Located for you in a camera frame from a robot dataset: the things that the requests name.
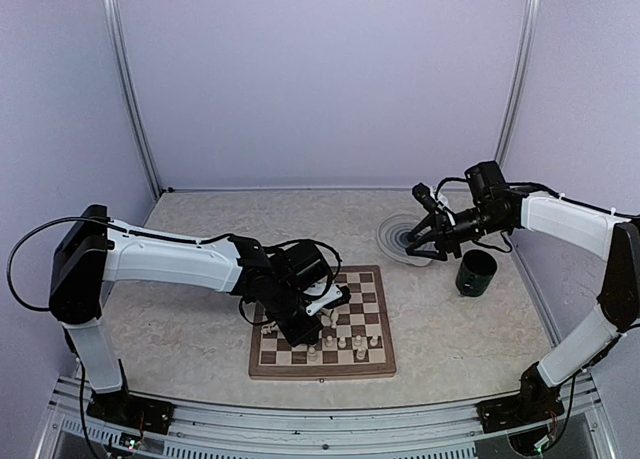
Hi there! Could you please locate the fallen white king centre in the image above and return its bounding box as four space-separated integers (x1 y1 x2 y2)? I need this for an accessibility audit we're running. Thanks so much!
330 310 339 329

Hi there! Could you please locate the left aluminium corner post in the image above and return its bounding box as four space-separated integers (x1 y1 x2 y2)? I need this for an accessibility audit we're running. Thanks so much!
102 0 163 200

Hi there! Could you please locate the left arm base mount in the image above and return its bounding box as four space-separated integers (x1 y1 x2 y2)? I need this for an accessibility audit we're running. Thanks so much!
87 393 175 435

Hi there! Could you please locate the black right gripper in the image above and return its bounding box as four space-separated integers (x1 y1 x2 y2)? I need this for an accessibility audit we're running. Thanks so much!
407 203 510 260

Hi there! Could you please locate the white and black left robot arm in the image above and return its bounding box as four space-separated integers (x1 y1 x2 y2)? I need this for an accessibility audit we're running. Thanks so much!
49 205 350 424

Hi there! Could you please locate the dark green cup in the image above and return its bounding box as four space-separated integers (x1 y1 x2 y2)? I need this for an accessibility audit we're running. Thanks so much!
455 249 498 297

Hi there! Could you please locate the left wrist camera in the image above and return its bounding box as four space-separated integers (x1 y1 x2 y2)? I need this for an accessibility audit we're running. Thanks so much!
304 282 351 316

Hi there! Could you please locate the wooden chess board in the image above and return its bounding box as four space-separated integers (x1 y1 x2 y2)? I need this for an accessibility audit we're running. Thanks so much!
248 265 396 382

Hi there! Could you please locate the white plate with spiral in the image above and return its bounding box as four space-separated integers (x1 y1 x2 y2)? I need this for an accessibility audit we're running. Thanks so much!
376 212 432 267

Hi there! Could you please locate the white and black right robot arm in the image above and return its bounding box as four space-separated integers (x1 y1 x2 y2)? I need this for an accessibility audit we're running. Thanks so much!
406 161 639 423

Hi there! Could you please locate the right aluminium corner post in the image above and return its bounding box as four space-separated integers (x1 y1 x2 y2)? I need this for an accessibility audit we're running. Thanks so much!
494 0 542 168

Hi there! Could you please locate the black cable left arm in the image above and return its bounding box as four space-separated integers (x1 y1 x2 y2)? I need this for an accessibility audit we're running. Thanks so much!
5 215 109 314

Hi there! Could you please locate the aluminium front rail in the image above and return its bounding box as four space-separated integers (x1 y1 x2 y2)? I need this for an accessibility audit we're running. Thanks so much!
29 368 621 459

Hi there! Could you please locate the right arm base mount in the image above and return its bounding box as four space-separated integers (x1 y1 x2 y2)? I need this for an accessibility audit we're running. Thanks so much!
476 394 565 434

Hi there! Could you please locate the aluminium corner post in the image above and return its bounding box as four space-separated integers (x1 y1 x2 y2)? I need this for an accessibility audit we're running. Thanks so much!
102 0 163 200
494 0 542 168

